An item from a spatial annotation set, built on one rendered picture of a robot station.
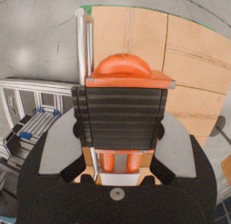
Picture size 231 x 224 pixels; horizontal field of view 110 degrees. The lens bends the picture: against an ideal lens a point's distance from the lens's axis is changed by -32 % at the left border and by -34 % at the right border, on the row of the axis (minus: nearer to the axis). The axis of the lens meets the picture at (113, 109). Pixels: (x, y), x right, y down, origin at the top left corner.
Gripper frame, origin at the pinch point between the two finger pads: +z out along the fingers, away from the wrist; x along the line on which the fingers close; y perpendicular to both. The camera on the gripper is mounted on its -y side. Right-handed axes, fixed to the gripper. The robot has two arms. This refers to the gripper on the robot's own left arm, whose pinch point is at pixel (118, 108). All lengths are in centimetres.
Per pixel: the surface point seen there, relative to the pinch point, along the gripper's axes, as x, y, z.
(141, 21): 11, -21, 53
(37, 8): -88, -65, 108
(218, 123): 156, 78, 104
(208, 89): 60, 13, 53
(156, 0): 35, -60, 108
